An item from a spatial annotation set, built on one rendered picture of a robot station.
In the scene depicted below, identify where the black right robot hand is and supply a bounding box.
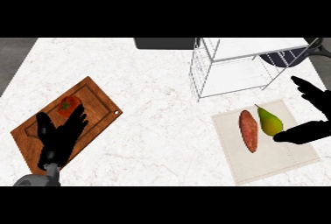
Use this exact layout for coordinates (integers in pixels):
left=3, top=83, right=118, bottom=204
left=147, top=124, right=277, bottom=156
left=274, top=75, right=331, bottom=145

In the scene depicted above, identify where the beige placemat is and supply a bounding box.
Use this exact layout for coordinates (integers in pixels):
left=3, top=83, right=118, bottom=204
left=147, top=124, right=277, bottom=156
left=210, top=99, right=322, bottom=186

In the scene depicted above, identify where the reddish-brown sweet potato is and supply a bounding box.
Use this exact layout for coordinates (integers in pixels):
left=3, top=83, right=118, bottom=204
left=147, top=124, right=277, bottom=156
left=238, top=109, right=260, bottom=154

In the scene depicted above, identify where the dark grey appliance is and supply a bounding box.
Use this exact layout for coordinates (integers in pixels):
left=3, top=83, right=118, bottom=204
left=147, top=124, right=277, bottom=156
left=133, top=38, right=201, bottom=51

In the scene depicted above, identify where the white wire tiered shelf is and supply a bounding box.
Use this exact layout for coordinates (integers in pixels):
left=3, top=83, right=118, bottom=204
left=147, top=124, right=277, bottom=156
left=189, top=38, right=324, bottom=102

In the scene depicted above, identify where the green pear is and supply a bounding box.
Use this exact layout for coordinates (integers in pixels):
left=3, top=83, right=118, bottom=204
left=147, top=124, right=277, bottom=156
left=253, top=104, right=285, bottom=137

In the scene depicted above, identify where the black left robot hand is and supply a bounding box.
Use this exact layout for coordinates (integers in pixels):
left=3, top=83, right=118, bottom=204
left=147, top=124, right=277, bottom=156
left=36, top=103, right=90, bottom=172

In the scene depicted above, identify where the brown wooden cutting board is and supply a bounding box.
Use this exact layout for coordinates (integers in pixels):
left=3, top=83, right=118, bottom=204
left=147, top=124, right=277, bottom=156
left=11, top=76, right=124, bottom=176

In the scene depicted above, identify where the black frying pan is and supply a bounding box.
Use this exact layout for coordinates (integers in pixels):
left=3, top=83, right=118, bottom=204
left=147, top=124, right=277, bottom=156
left=259, top=38, right=331, bottom=68

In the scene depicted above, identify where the red tomato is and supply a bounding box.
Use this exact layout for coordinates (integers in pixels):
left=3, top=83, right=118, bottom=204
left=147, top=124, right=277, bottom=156
left=56, top=95, right=83, bottom=118

